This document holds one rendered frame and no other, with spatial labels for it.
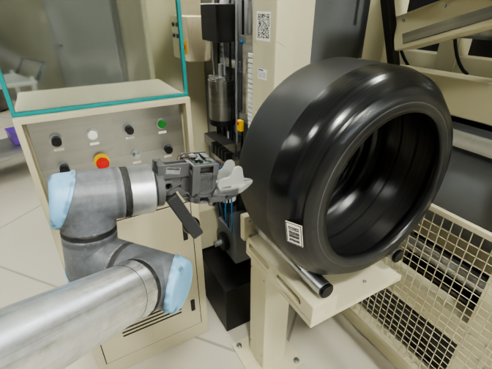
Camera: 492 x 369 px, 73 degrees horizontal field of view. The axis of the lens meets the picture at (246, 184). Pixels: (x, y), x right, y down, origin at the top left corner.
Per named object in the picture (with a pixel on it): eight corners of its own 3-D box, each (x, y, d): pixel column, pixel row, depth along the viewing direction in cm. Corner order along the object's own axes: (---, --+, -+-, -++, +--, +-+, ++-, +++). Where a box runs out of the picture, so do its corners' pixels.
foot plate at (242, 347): (231, 345, 172) (230, 342, 171) (274, 323, 184) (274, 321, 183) (258, 391, 152) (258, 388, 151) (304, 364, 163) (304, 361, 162)
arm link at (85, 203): (50, 219, 58) (41, 165, 55) (124, 208, 64) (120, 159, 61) (51, 244, 51) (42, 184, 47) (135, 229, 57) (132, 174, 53)
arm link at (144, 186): (134, 225, 57) (122, 200, 64) (162, 220, 59) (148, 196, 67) (132, 179, 53) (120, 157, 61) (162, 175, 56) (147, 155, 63)
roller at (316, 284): (260, 230, 115) (250, 228, 112) (266, 220, 114) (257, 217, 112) (328, 299, 88) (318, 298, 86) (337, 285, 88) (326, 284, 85)
